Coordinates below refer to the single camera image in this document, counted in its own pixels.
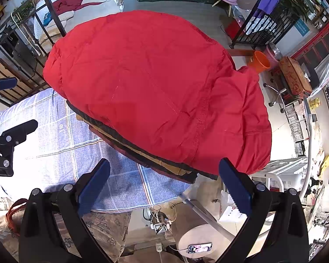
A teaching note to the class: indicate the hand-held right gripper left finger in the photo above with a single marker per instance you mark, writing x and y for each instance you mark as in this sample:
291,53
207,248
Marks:
94,189

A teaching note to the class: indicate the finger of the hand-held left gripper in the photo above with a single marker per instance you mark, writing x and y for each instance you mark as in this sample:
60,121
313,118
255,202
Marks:
4,83
22,131

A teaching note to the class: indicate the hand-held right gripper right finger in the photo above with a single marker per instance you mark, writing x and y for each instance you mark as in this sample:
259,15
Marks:
235,189

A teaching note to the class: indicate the red jacket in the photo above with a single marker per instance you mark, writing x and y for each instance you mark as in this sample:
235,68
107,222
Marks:
153,87

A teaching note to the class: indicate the folded brown and black clothes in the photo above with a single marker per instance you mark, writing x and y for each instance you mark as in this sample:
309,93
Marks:
153,164

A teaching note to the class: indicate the white plastic bag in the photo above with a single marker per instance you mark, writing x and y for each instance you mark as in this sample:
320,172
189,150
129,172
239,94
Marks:
230,211

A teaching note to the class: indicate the blue checked bed sheet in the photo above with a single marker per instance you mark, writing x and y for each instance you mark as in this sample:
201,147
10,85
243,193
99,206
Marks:
57,148

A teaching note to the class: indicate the grey metal rod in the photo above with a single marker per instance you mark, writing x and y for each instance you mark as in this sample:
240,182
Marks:
205,216

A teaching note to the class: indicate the beige floral cloth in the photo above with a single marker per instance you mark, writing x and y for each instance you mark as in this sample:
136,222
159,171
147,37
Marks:
109,230

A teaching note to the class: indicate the round white stool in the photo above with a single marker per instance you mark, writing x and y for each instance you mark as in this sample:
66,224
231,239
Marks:
197,234

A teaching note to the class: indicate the smartphone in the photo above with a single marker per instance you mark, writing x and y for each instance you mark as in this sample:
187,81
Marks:
200,248

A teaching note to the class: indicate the white power strip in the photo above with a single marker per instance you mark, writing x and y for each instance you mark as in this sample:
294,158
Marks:
160,224

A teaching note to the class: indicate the white curved pipe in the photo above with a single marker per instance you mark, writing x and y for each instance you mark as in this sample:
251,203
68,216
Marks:
310,148

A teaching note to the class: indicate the office chair base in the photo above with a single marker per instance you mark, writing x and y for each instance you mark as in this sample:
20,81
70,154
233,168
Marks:
277,96

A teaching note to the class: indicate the dark red cloth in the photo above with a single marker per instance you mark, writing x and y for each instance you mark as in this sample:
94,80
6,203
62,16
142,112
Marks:
71,4

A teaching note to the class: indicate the white cushioned swing bed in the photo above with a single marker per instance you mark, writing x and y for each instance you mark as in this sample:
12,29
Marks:
79,8

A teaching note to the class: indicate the yellow container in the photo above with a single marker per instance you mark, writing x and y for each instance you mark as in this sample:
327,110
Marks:
315,103

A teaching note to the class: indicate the brown patterned cushioned chair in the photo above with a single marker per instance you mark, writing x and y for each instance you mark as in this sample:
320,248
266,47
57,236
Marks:
294,74

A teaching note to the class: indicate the orange bucket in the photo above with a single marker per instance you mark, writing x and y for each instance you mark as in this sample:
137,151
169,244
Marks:
259,60

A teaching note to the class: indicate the pink bucket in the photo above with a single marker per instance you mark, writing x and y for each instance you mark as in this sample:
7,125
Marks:
272,56

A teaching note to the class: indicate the black metal rack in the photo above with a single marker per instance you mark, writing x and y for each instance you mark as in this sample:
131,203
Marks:
263,33

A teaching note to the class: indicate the red box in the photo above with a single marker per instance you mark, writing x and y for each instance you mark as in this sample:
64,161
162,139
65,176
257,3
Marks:
234,28

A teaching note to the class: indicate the red wooden cabinet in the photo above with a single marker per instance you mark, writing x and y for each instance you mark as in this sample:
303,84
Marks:
318,46

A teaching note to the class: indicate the purple cloth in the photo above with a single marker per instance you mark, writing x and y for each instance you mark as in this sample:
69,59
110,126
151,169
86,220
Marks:
267,2

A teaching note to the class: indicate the black metal swing frame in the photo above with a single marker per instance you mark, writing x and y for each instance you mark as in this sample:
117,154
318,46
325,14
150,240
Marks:
24,60

